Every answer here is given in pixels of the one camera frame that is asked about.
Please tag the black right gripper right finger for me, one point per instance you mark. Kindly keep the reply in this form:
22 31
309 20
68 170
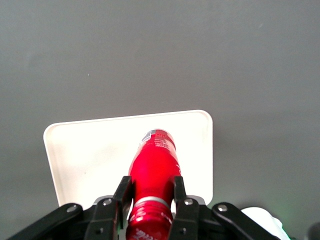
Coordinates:
186 217

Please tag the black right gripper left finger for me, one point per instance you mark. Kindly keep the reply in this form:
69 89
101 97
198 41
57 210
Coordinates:
105 215

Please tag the red coke bottle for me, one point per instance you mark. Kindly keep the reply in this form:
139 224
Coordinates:
153 165

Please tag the white plastic tray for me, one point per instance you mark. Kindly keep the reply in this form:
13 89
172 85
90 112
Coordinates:
95 155

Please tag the dark grey table cloth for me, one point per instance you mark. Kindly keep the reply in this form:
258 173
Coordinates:
160 57

